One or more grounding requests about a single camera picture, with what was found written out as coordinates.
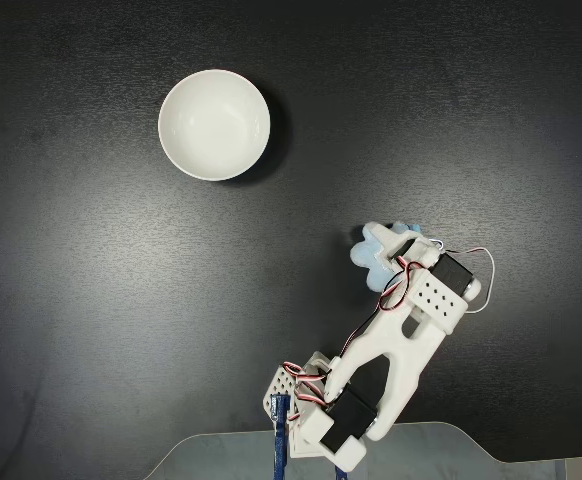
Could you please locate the skyblue plush doll with keychain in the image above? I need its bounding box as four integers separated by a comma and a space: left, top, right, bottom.
348, 221, 424, 296

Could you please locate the white bowl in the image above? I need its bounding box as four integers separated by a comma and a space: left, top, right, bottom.
158, 69, 272, 182

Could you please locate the red white black servo cable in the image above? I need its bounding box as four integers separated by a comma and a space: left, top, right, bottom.
339, 259, 425, 362

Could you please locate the gripper servo cable loop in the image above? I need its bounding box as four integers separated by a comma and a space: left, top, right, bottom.
438, 246, 496, 315

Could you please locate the base servo cable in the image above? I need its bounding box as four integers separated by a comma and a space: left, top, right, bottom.
283, 360, 333, 407

